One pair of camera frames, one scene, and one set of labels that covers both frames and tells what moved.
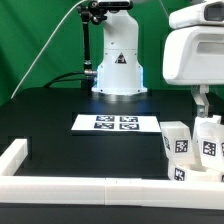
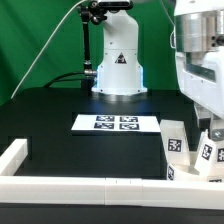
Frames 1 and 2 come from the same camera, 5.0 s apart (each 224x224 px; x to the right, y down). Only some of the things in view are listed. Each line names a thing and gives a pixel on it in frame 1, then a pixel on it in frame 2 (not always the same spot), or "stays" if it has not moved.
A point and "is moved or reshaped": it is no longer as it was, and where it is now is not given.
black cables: [70, 79] stays
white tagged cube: [178, 141] is moved or reshaped
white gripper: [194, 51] → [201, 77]
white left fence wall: [13, 156] stays
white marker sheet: [117, 122] stays
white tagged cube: [208, 143] is moved or reshaped
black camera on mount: [113, 4] stays
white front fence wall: [191, 194] stays
